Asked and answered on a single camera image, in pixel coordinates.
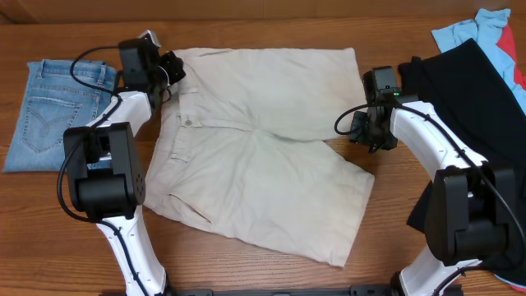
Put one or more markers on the red garment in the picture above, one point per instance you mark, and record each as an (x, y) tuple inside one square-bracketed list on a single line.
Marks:
[(506, 44)]

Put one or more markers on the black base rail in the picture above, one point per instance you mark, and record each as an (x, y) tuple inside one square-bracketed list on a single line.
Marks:
[(287, 292)]

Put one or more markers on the black garment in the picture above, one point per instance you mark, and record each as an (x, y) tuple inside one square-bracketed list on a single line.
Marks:
[(474, 101)]

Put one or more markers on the light blue garment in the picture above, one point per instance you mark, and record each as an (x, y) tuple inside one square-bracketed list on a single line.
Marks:
[(485, 29)]

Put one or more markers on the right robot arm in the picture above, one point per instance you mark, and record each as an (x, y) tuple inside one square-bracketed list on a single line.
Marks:
[(469, 203)]

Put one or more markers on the beige khaki shorts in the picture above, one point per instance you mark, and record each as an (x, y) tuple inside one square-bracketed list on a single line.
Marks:
[(243, 150)]

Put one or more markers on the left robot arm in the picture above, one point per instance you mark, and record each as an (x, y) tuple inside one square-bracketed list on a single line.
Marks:
[(103, 168)]

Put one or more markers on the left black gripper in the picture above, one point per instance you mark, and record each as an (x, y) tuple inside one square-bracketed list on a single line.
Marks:
[(173, 63)]

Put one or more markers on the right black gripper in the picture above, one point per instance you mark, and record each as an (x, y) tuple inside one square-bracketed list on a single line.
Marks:
[(357, 121)]

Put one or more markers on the folded blue denim jeans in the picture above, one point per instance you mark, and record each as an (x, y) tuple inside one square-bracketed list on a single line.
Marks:
[(57, 96)]

